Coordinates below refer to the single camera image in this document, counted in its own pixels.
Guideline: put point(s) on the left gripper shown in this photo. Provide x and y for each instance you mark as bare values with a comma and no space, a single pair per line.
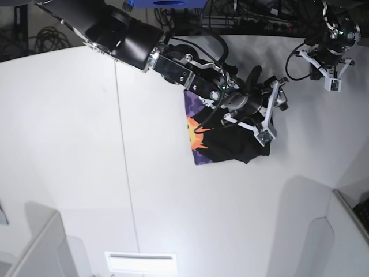
325,63

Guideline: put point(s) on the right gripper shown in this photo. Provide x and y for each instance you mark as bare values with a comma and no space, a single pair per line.
250,104

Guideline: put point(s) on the black T-shirt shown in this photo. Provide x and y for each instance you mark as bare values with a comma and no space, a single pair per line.
213,142

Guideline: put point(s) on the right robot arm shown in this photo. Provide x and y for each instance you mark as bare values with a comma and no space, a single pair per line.
111,31

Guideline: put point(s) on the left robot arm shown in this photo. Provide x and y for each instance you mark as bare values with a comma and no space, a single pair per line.
338,34

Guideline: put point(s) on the white power strip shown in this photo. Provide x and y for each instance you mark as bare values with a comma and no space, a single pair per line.
235,22

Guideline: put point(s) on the black keyboard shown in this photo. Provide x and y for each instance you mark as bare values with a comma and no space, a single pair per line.
362,212

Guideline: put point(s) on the blue box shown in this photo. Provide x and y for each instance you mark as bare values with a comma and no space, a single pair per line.
168,3

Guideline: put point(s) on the white partition panel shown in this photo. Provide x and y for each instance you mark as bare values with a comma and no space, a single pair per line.
336,244

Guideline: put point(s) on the white monitor back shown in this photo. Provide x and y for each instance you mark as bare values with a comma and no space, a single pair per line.
49,251

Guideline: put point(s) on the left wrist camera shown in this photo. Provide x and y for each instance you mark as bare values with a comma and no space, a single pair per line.
332,84

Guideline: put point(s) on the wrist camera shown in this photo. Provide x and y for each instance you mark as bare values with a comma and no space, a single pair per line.
266,135
332,84

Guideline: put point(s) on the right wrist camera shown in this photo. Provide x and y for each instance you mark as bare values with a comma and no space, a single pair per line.
266,135

